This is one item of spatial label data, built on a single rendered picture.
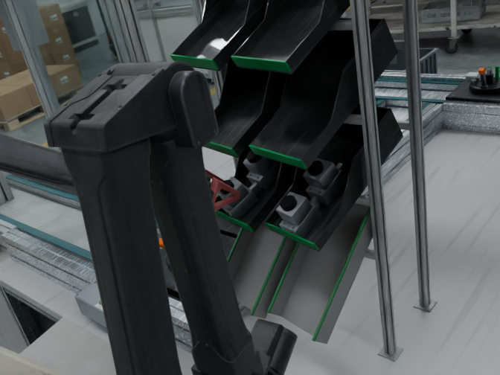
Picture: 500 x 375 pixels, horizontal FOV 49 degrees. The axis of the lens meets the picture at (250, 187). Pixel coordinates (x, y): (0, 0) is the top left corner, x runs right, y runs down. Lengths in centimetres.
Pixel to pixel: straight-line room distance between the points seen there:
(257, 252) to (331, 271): 19
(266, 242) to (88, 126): 79
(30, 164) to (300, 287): 57
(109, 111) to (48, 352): 110
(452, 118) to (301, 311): 127
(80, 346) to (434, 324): 85
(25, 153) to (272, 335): 49
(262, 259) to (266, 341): 45
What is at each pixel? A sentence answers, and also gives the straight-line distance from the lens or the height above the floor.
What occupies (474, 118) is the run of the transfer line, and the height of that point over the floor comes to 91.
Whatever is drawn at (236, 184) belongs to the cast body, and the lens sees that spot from 107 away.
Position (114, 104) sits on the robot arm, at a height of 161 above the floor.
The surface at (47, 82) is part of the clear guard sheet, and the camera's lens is 193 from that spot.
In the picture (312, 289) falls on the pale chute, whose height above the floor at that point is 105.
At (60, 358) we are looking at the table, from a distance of 147.
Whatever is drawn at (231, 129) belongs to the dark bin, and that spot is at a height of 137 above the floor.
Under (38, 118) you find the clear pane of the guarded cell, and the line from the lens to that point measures 263.
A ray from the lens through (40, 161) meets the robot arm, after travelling 95.
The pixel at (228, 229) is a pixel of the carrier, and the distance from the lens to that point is 152.
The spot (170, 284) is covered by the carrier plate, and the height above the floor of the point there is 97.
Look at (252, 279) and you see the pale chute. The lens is 120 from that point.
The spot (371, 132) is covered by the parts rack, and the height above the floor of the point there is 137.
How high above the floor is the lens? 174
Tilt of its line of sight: 27 degrees down
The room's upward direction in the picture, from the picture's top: 12 degrees counter-clockwise
